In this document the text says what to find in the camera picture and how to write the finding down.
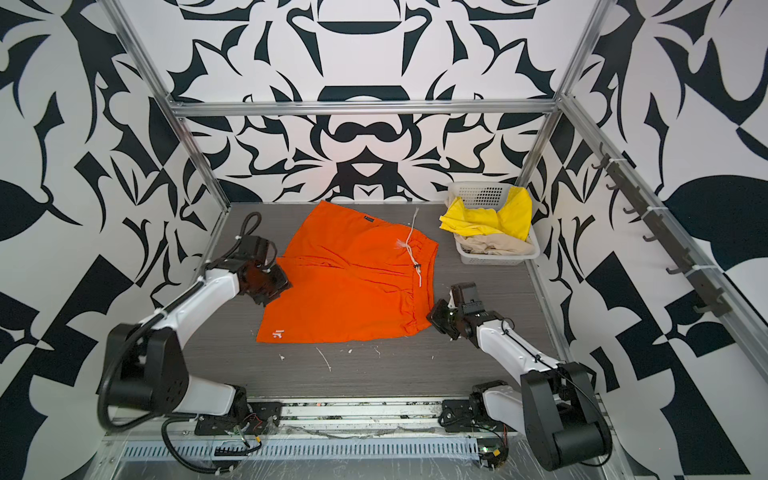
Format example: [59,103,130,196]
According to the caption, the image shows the orange shorts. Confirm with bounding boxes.
[256,202,439,344]

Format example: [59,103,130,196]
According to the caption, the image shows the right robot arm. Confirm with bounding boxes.
[427,300,614,471]

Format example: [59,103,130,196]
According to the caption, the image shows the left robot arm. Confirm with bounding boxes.
[97,234,291,433]

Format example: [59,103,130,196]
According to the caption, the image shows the beige shorts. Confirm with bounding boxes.
[454,233,534,256]

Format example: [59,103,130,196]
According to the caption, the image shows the yellow shorts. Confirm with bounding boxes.
[440,184,533,241]

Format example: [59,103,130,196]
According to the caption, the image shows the white laundry basket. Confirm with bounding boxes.
[446,181,541,266]

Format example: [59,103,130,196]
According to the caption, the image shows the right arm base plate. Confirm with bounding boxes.
[437,399,503,433]

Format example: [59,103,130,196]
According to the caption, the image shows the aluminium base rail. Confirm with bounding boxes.
[101,392,616,445]

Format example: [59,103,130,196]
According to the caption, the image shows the white slotted cable duct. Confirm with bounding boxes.
[119,437,481,462]

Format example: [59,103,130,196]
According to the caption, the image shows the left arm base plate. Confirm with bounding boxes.
[194,401,284,436]

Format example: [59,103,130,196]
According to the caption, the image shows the black corrugated cable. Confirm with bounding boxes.
[157,413,265,476]

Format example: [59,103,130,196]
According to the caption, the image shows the aluminium cage frame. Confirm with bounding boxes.
[101,1,767,375]

